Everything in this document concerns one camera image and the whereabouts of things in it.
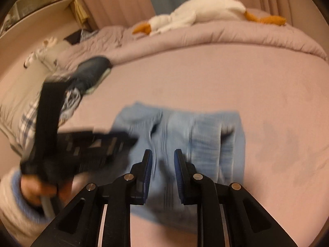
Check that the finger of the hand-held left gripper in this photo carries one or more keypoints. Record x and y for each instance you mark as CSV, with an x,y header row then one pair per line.
x,y
118,142

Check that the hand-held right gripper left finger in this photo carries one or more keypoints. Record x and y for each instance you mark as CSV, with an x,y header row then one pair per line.
x,y
148,169

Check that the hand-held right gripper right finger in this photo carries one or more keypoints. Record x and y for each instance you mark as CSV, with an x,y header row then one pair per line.
x,y
178,169

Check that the light blue denim pants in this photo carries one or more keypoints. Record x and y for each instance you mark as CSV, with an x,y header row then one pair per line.
x,y
200,139

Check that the person's left forearm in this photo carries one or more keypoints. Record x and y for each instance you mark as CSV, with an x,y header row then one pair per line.
x,y
12,211

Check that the person's left hand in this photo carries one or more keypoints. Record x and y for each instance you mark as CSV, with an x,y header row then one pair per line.
x,y
33,188

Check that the plaid cloth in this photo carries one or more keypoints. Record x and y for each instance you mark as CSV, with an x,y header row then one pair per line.
x,y
25,126

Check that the grey striped crumpled cloth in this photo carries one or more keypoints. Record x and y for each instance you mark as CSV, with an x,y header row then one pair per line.
x,y
72,103

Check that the dark blue folded garment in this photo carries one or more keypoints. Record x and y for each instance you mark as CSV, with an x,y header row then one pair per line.
x,y
92,69

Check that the small white plush toy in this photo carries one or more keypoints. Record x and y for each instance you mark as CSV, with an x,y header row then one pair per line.
x,y
42,52

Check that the white shelf unit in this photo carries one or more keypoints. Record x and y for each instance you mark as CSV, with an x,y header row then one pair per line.
x,y
38,15

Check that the yellow cloth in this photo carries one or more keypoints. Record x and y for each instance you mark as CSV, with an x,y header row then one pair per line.
x,y
81,11

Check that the pink duvet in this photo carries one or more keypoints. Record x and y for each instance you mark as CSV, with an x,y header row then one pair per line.
x,y
205,37

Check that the white goose plush toy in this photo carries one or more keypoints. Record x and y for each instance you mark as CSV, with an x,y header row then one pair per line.
x,y
205,7

